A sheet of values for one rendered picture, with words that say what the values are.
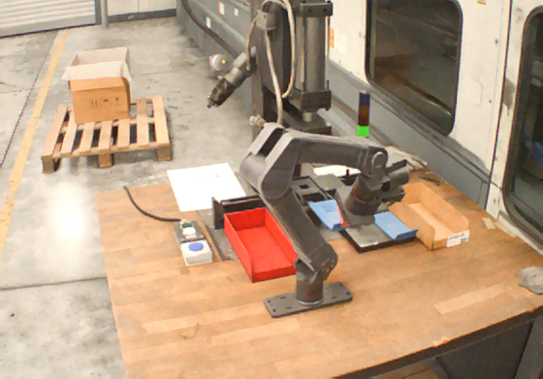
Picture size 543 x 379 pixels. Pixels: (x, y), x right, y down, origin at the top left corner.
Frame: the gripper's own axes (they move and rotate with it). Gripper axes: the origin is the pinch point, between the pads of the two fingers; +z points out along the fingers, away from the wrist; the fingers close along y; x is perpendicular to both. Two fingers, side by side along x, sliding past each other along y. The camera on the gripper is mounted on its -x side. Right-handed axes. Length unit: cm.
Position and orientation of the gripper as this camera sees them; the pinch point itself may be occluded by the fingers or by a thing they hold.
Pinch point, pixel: (344, 224)
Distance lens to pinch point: 141.8
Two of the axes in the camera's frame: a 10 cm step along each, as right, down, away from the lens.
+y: -2.8, -8.2, 5.0
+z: -1.8, 5.6, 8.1
